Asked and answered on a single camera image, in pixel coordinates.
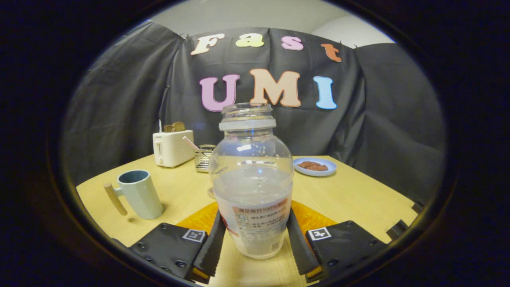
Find pale green cup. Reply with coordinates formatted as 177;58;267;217
104;169;164;220

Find blue plate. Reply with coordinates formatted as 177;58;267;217
293;157;337;177

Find metal wire basket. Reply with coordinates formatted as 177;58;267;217
194;144;216;173

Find white toaster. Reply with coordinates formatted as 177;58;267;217
153;130;195;168

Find clear plastic juice bottle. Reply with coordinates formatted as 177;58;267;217
209;102;294;260

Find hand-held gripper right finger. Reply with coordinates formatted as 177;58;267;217
286;201;389;283

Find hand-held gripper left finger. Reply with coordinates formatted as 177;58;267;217
112;201;227;284

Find brown food pieces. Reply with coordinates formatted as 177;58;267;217
297;161;328;172

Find wooden table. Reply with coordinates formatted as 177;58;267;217
76;153;419;287

